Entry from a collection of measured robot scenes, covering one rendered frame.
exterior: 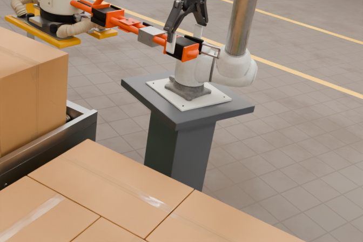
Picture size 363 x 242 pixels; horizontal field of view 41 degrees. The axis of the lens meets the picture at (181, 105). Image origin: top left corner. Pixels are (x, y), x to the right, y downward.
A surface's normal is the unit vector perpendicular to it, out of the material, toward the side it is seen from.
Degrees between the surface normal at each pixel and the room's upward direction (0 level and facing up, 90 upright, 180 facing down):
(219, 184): 0
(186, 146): 90
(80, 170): 0
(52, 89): 90
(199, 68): 88
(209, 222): 0
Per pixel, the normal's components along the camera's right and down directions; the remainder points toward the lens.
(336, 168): 0.15, -0.88
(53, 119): 0.86, 0.34
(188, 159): 0.58, 0.45
